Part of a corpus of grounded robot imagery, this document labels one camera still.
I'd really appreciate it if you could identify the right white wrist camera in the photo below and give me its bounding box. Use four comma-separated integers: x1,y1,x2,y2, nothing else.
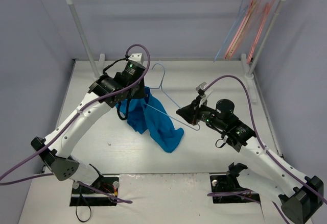
196,82,213,107

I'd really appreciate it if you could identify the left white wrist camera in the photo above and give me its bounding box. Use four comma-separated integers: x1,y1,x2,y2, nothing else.
128,53,144,65

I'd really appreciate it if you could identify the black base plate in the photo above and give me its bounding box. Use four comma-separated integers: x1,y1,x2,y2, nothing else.
209,175,261,204
69,175,119,207

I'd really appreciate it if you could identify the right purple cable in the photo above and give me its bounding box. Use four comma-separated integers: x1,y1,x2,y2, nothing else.
203,74,320,224

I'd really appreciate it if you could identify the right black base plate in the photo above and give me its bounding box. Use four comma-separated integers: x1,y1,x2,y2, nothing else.
209,175,261,204

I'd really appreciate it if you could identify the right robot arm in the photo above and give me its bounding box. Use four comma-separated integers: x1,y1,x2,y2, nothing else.
176,97,324,223

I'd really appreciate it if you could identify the blue t shirt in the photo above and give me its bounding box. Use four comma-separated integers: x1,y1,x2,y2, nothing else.
116,87,184,153

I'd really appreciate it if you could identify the thin black cable loop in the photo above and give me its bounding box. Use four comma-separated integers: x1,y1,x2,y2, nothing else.
75,193,91,222

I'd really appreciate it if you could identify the pink hanger bundle left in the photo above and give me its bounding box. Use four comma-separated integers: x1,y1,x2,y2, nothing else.
225,0,261,60

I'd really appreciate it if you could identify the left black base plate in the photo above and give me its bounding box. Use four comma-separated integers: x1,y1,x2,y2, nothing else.
69,175,119,207

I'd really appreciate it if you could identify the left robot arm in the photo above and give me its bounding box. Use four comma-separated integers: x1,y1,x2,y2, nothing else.
31,59,146,193

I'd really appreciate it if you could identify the light blue wire hanger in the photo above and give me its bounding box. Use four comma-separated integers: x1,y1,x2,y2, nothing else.
149,63,201,131

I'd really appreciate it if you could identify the pink hanger right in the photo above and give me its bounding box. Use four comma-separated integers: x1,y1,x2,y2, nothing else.
246,0,276,64

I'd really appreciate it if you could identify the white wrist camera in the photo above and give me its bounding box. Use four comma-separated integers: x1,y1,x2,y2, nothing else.
128,53,144,65
196,82,213,107

